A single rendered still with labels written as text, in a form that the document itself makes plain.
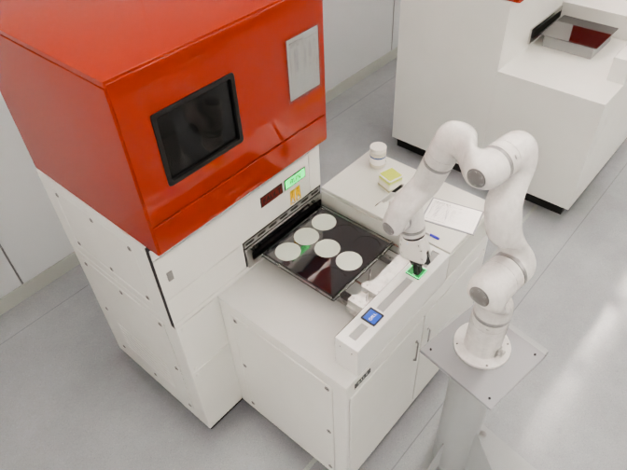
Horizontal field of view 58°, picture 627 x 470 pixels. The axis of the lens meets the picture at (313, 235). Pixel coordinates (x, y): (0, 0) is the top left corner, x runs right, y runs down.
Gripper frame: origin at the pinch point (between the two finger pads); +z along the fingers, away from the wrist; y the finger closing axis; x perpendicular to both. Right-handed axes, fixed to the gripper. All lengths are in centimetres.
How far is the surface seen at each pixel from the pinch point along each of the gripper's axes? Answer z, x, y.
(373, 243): 3.0, 7.2, -25.5
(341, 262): 2.3, -8.4, -28.7
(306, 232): -2.2, -4.4, -49.6
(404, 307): 5.6, -14.0, 3.3
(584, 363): 108, 79, 33
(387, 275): 7.7, -1.5, -13.2
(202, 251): -21, -47, -55
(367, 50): 29, 247, -218
